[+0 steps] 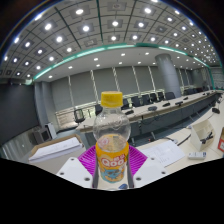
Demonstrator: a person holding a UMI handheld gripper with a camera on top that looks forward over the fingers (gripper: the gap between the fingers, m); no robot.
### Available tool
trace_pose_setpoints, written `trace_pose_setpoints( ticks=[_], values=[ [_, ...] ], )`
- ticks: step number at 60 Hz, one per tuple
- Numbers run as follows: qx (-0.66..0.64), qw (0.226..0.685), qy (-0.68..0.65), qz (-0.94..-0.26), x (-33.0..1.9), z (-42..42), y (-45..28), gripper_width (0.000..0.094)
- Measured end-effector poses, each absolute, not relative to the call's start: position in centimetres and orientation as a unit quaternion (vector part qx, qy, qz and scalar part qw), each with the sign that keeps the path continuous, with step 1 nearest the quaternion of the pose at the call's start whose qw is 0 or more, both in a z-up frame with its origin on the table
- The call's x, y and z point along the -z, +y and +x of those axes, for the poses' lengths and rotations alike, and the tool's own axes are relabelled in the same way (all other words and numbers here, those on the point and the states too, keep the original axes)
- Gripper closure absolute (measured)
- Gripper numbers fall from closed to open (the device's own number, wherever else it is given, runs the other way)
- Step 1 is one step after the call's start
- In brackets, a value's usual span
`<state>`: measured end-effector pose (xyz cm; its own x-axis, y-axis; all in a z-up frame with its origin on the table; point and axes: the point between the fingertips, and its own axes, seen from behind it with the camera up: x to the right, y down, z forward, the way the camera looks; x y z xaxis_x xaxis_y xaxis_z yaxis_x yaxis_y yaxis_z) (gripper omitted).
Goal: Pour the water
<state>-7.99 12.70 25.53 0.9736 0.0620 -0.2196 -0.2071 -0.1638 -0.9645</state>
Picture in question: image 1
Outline white power strip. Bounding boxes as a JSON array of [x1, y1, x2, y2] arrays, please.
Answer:
[[187, 151, 208, 160]]

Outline round ceiling lights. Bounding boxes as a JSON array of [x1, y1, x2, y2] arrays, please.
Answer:
[[3, 0, 221, 78]]

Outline white cardboard paper box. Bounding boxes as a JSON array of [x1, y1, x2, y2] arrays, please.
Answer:
[[28, 134, 84, 164]]

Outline long curved conference desk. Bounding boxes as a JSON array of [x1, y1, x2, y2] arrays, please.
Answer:
[[75, 89, 224, 136]]

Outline white open desk organizer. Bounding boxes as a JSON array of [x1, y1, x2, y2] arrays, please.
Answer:
[[189, 119, 217, 153]]

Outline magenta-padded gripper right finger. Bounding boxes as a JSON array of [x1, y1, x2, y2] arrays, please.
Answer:
[[127, 144, 168, 189]]

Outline grey floor cabinet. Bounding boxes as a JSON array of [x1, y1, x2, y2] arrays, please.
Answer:
[[32, 122, 58, 145]]

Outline white printed paper sheet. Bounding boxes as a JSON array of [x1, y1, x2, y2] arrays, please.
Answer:
[[142, 139, 186, 168]]

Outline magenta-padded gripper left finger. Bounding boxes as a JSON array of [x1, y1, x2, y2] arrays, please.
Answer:
[[56, 144, 100, 190]]

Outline black office chairs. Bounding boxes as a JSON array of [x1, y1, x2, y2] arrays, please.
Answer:
[[73, 86, 216, 124]]

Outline yellow-capped orange drink bottle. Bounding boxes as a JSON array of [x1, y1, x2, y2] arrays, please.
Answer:
[[92, 90, 132, 185]]

